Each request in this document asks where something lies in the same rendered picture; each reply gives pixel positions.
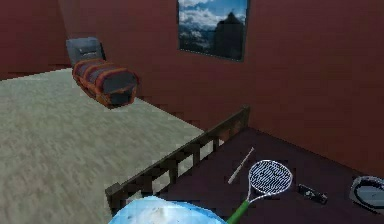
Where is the dark wooden bed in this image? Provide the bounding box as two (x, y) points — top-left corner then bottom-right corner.
(104, 105), (384, 224)

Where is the white baseball bat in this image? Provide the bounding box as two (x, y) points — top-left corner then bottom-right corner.
(227, 146), (256, 185)

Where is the framed mountain landscape picture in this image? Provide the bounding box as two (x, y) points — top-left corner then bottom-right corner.
(176, 0), (251, 63)

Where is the orange striped grey armchair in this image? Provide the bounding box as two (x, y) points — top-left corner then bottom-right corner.
(65, 36), (140, 110)

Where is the pale blue pillow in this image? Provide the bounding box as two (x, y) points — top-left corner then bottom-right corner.
(107, 195), (228, 224)

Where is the black remote control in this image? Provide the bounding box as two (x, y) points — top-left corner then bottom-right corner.
(297, 183), (329, 205)

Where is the grey round bowl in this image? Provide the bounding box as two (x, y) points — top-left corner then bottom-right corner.
(349, 175), (384, 215)

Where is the green handled tennis racket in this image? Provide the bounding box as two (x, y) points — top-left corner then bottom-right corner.
(226, 159), (294, 224)

